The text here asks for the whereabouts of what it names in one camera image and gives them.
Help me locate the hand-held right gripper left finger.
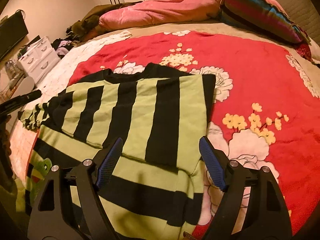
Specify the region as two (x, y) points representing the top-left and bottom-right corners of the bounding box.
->
(27, 137), (123, 240)

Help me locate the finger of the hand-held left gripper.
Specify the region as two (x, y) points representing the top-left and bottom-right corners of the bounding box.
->
(0, 90), (42, 117)

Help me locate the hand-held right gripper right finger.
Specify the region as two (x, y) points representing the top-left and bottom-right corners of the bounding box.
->
(199, 135), (293, 240)

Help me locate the green black striped sweater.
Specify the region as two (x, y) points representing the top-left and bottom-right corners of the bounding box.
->
(15, 63), (217, 240)

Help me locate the pile of mixed clothes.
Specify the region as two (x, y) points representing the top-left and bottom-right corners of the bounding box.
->
(51, 26), (84, 57)

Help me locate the white drawer cabinet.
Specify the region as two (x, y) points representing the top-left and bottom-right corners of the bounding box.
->
(18, 36), (61, 84)

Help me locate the black flat screen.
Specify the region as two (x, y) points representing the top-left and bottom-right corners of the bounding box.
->
(0, 10), (29, 62)

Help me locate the red floral blanket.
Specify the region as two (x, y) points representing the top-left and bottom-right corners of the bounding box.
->
(24, 30), (318, 238)

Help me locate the olive brown plush cloth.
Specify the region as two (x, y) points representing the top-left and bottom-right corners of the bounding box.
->
(71, 2), (143, 40)

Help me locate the small white cloth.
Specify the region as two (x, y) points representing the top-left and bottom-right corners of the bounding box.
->
(110, 30), (133, 40)

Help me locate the multicoloured striped blanket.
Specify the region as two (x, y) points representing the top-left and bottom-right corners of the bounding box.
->
(218, 0), (312, 44)

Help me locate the pink quilt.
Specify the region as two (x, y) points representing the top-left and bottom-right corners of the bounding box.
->
(99, 0), (223, 32)

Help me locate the grey padded headboard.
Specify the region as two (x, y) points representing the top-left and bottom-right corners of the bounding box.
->
(251, 0), (320, 60)

